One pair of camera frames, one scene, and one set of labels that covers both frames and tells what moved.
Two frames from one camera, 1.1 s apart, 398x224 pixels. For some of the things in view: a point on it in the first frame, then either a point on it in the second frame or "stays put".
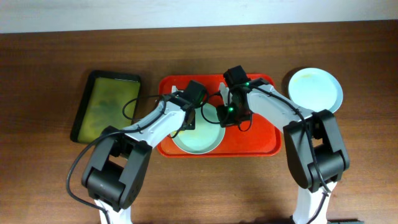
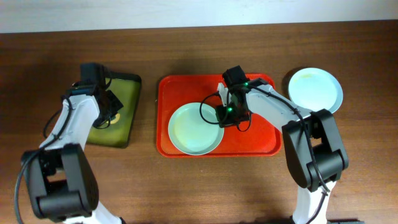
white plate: x=329 y=98 stays put
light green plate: x=207 y=134 stays put
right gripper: x=228 y=119 stays put
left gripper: x=189 y=123 → x=112 y=104
